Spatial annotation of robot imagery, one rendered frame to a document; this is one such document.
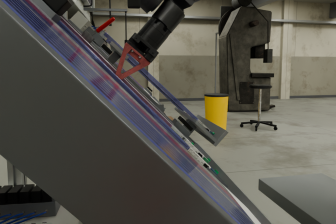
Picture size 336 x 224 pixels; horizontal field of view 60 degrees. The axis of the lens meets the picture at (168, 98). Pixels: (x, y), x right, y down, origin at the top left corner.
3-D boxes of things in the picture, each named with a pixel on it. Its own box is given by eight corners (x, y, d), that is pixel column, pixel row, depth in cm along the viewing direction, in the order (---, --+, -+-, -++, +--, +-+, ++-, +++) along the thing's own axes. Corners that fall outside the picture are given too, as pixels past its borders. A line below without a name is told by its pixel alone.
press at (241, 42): (259, 105, 742) (262, 1, 715) (288, 112, 628) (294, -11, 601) (210, 107, 710) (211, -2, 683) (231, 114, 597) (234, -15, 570)
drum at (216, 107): (222, 128, 458) (222, 92, 452) (232, 133, 424) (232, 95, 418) (200, 129, 451) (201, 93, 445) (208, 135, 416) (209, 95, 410)
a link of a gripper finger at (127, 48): (104, 68, 61) (132, 34, 61) (106, 68, 68) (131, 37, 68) (129, 89, 63) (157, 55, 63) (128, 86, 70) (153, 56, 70)
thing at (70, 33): (211, 175, 60) (216, 170, 60) (213, 178, 58) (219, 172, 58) (17, -12, 51) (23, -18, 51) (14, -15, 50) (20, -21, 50)
